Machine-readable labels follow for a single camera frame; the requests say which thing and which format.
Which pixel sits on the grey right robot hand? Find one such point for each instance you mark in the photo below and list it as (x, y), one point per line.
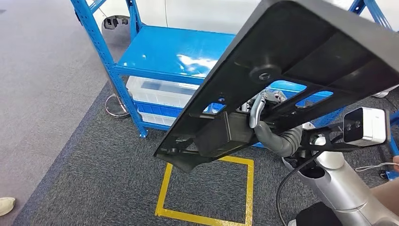
(265, 137)

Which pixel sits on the black plastic panel part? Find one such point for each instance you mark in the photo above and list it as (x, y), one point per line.
(296, 40)

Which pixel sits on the person's forearm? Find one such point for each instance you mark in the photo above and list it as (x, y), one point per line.
(386, 192)

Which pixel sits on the blue metal shelf rack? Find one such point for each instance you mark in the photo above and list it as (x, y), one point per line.
(162, 50)

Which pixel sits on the yellow floor tape square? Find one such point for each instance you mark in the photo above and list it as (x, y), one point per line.
(249, 187)

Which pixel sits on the white plastic tray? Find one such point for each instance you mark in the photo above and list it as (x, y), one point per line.
(156, 92)
(156, 119)

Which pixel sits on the blue plastic tray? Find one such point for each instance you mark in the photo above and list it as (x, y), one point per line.
(156, 109)

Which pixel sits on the blue trolley with casters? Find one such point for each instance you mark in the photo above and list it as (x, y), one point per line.
(394, 140)

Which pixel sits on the person's hand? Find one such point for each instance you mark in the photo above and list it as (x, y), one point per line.
(396, 163)

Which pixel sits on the white car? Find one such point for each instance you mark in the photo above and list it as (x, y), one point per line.
(199, 12)

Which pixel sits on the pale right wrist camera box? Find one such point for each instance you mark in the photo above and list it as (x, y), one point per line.
(369, 126)

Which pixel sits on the stanchion post with round base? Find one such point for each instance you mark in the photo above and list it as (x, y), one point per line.
(116, 107)

